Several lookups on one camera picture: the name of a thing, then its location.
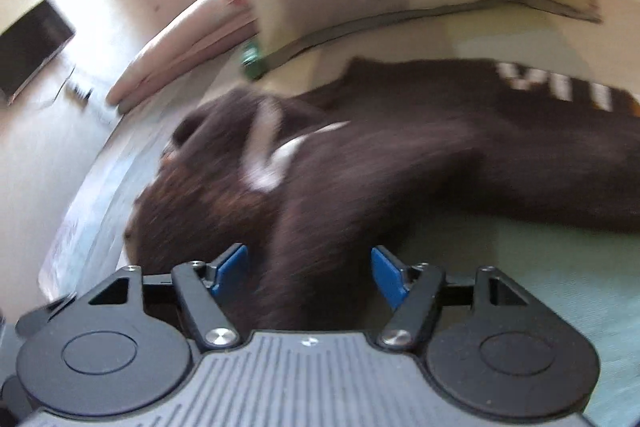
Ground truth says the black wall television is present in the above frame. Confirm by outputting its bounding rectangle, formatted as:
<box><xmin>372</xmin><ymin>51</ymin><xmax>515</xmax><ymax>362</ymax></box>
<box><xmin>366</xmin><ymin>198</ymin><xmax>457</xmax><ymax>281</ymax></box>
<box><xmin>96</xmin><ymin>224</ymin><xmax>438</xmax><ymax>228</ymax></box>
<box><xmin>0</xmin><ymin>0</ymin><xmax>76</xmax><ymax>105</ymax></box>

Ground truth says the green glass bottle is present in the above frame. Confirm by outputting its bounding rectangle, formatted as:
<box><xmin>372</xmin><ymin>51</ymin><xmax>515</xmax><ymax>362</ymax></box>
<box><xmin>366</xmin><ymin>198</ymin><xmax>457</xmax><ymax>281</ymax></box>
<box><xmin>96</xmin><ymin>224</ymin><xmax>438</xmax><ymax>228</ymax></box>
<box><xmin>241</xmin><ymin>40</ymin><xmax>269</xmax><ymax>81</ymax></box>

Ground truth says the folded pink floral quilt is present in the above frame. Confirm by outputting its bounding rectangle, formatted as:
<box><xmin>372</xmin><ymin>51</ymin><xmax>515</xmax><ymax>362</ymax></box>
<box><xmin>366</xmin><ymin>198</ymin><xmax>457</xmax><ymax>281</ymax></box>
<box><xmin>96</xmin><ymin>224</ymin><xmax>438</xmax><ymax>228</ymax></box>
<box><xmin>105</xmin><ymin>0</ymin><xmax>257</xmax><ymax>114</ymax></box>

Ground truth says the patchwork pastel bed sheet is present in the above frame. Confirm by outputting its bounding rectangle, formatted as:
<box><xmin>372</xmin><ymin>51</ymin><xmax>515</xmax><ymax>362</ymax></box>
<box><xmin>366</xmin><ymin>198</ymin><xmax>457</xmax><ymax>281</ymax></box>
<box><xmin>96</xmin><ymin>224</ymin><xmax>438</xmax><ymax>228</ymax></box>
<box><xmin>17</xmin><ymin>0</ymin><xmax>639</xmax><ymax>426</ymax></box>

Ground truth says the white power strip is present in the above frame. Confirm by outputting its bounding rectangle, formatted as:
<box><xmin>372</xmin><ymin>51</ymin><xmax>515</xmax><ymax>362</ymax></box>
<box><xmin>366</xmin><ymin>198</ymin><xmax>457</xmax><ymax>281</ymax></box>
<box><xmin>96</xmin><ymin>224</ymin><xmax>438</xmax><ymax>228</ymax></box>
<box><xmin>65</xmin><ymin>81</ymin><xmax>93</xmax><ymax>107</ymax></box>

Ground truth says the dark brown knit sweater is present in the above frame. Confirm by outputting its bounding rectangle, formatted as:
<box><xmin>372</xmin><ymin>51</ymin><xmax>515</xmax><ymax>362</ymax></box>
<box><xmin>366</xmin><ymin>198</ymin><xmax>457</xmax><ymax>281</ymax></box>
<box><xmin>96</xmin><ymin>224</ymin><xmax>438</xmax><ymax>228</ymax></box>
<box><xmin>125</xmin><ymin>57</ymin><xmax>639</xmax><ymax>332</ymax></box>

